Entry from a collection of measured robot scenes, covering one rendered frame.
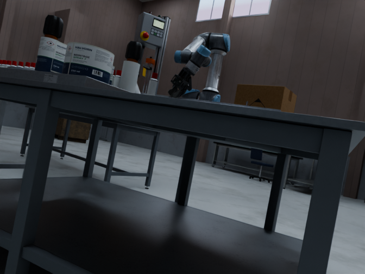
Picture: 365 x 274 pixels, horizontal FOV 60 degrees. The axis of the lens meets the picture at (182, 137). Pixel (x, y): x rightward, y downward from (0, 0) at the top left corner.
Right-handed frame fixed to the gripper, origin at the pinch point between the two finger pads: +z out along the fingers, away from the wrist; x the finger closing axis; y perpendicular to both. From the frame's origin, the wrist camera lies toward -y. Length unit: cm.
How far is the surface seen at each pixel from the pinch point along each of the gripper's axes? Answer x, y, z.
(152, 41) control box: -41.1, -7.1, -19.0
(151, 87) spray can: -14.9, 2.1, 2.5
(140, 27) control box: -50, 0, -22
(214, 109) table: 61, 84, -20
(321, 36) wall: -200, -868, -307
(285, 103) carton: 48, -26, -38
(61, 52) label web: -32, 56, 8
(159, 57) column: -33.4, -13.1, -13.8
